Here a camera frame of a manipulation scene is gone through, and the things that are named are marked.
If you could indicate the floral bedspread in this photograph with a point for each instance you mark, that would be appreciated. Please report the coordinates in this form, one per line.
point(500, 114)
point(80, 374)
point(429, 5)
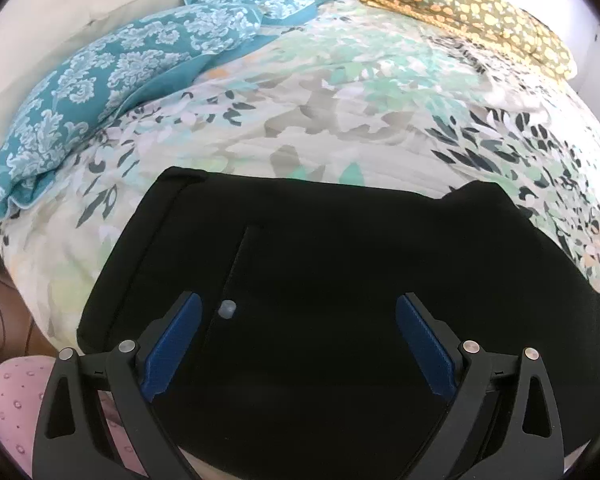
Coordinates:
point(305, 110)

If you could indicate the olive orange-flowered pillow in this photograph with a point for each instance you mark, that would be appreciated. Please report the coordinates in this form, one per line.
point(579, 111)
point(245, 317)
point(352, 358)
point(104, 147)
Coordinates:
point(470, 5)

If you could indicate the black pants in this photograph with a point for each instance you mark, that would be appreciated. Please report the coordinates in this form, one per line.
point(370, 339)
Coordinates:
point(330, 260)

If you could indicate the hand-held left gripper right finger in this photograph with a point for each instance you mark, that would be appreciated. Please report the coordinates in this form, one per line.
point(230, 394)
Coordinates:
point(425, 345)

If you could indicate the brown wooden nightstand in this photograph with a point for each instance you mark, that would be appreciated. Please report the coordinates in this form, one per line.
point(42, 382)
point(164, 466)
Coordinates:
point(5, 305)

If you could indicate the large teal floral pillow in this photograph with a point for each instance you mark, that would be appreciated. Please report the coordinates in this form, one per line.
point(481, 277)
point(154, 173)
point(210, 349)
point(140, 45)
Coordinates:
point(105, 85)

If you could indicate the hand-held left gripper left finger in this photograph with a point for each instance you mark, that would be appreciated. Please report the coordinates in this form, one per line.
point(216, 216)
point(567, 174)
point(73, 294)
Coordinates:
point(172, 345)

